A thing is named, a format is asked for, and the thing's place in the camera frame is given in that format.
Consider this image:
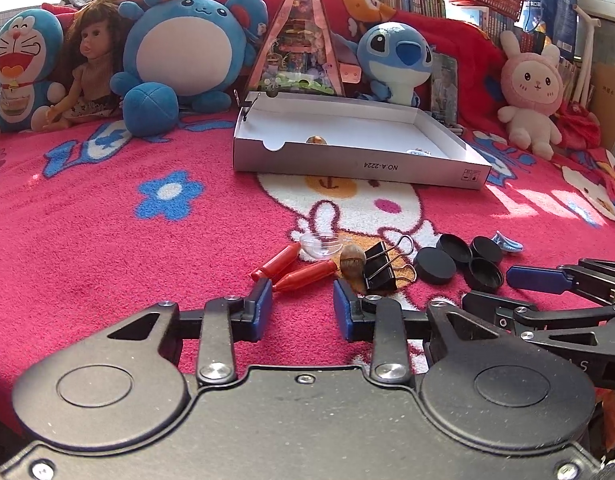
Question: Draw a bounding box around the small black binder clip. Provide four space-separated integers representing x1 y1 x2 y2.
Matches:
234 88 261 122

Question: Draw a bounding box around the white plastic rack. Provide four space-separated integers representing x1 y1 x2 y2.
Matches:
571 4 601 107

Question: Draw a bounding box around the white cardboard box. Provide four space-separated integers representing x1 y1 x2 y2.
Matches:
232 90 493 191

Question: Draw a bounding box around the brown-haired doll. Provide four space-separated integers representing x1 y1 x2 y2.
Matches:
44 0 133 134

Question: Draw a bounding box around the pink printed blanket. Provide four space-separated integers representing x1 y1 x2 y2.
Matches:
0 110 615 453

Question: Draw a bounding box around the red plastic handle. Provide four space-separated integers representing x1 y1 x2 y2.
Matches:
272 260 339 294

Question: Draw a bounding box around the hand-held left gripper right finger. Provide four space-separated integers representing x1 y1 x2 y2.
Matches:
333 280 508 387

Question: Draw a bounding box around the pink bunny plush toy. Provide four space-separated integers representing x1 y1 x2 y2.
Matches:
497 29 563 159

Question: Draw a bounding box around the blue robot cat plush toy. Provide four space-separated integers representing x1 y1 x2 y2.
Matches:
0 7 68 136

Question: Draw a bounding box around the clear plastic cup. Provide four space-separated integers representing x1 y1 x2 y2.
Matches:
299 232 345 262

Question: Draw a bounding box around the large black binder clip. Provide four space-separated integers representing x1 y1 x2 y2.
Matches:
362 235 419 292

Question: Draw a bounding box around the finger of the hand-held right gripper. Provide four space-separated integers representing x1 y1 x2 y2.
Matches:
461 290 615 347
506 257 615 306

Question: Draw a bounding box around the red cloth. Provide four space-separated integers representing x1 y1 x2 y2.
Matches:
557 101 601 151

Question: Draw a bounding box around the round blue mouse plush toy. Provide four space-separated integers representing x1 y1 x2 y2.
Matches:
109 0 269 137

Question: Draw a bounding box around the brown cardboard carton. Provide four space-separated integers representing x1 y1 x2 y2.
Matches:
587 56 615 152

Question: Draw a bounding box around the blue paper bag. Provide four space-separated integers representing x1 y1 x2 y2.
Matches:
518 0 581 62

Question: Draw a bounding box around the row of thin books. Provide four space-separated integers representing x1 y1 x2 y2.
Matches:
479 4 519 52

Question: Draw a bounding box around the triangular miniature house diorama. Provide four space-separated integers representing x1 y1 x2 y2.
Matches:
245 0 361 99

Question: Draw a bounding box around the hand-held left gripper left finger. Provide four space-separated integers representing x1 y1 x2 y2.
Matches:
107 278 274 387

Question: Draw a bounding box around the blue snap hair clip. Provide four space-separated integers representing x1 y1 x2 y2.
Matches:
489 230 525 255

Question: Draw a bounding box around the red chili hair clip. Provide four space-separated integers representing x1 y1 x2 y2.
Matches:
250 243 302 282

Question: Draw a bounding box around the blue alien plush toy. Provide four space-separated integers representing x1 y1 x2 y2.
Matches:
337 20 435 107

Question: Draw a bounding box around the black round cap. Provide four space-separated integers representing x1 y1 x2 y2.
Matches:
414 249 459 286
436 234 473 267
463 257 505 294
469 236 505 266

